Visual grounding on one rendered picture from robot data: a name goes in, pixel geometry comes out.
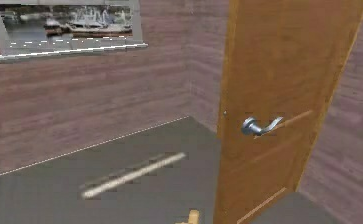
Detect silver lever door handle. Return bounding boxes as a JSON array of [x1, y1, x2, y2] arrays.
[[240, 115, 285, 137]]

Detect grey framed harbour picture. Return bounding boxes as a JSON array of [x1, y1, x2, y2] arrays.
[[0, 0, 149, 64]]

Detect brown wooden room door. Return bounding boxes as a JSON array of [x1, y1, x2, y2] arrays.
[[212, 0, 363, 224]]

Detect light wooden furniture piece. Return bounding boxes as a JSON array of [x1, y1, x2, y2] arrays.
[[175, 209, 201, 224]]

